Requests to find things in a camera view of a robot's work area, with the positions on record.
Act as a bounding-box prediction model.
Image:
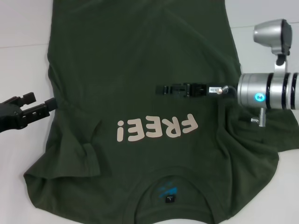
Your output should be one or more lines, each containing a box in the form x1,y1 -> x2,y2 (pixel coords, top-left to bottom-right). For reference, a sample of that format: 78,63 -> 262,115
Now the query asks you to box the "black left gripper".
0,92 -> 58,134

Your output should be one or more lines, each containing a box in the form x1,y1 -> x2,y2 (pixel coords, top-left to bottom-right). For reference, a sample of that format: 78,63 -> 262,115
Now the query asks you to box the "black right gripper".
156,83 -> 228,98

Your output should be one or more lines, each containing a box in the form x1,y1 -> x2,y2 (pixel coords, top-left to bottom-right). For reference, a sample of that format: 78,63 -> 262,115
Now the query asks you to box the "dark green FREE t-shirt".
23,0 -> 299,224

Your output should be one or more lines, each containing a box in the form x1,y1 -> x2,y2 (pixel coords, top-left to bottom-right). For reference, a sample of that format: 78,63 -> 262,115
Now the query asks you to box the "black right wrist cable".
224,85 -> 238,98

